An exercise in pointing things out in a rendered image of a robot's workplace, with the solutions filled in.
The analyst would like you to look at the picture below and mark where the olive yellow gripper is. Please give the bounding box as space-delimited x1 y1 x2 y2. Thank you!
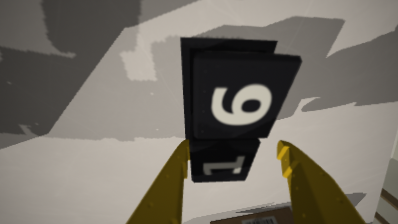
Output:
126 139 366 224

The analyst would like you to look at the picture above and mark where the black number cube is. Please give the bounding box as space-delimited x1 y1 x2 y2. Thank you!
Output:
193 51 302 139
189 110 261 183

